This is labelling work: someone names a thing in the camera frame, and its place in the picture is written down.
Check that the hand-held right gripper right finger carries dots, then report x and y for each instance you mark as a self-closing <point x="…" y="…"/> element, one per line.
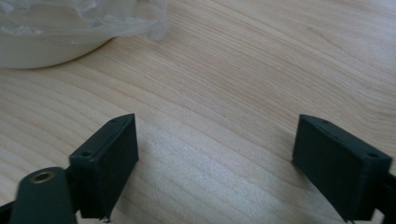
<point x="337" y="168"/>

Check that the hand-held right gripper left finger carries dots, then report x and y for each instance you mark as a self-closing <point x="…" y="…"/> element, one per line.
<point x="104" y="172"/>

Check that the white bowl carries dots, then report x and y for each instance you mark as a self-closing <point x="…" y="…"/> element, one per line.
<point x="40" y="51"/>

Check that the clear plastic bag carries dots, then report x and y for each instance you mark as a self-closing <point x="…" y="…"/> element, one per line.
<point x="93" y="17"/>

